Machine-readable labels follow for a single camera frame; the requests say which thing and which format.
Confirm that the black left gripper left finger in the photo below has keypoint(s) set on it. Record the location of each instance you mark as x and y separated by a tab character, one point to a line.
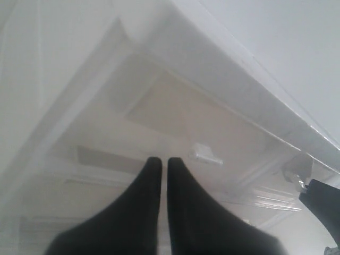
127	226

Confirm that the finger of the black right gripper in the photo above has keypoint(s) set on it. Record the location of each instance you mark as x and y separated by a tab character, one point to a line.
323	201

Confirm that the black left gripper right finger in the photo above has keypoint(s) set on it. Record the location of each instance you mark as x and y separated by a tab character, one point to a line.
198	224

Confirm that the clear drawer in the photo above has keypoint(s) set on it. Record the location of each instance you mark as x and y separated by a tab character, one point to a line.
142	110

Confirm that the white plastic drawer cabinet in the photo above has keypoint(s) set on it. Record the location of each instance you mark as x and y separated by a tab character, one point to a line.
273	63

